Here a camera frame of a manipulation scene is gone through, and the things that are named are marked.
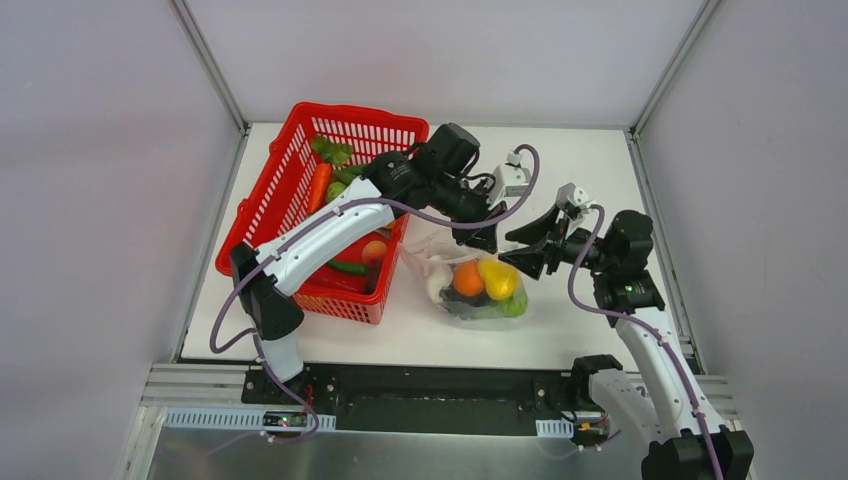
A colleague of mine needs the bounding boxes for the yellow bell pepper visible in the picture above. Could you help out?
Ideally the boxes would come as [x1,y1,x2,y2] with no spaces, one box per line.
[478,259,521,301]

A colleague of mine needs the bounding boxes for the clear zip top bag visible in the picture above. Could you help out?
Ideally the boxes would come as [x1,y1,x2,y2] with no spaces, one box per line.
[401,231,529,324]

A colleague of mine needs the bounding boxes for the green cabbage ball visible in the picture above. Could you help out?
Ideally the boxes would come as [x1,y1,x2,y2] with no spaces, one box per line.
[497,290,528,318]

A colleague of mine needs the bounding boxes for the white garlic bulb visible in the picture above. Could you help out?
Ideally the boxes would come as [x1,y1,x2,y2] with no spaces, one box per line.
[425,263,453,304]

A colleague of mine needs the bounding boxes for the black grape bunch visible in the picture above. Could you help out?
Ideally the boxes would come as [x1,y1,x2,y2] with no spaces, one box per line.
[440,289,500,320]

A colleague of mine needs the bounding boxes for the red plastic basket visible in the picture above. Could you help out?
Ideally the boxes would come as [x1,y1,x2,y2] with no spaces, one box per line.
[215,102,429,325]

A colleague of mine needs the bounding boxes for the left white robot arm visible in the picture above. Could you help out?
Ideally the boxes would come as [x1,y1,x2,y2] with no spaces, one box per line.
[221,123,496,405]

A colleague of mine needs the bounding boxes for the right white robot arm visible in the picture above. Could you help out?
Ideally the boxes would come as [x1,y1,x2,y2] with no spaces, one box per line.
[499,203,754,479]

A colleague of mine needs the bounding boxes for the peach fruit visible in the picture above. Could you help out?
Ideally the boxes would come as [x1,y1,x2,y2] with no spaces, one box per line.
[361,240,388,268]

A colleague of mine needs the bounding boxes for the red chili pepper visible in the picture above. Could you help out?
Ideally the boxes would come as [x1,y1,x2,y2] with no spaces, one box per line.
[306,267,368,294]

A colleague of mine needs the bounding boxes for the long green cucumber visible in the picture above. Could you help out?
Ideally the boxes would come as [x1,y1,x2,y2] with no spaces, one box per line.
[332,169,361,185]

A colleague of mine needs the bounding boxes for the green chili pepper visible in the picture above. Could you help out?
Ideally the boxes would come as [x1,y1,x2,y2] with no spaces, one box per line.
[326,260,369,276]

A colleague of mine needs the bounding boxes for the orange carrot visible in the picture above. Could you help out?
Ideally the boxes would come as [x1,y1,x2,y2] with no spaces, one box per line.
[306,162,333,214]

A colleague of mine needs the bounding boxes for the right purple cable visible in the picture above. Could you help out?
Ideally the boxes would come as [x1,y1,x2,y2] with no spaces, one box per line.
[566,203,727,480]

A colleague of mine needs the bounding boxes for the purple cable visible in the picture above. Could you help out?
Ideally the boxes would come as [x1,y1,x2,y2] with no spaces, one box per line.
[209,143,542,445]
[566,203,727,480]

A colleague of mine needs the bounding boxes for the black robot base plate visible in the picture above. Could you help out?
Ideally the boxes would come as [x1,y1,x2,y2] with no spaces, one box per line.
[241,363,612,444]

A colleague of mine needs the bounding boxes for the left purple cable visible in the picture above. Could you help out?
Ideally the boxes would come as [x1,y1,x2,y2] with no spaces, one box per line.
[209,143,542,445]

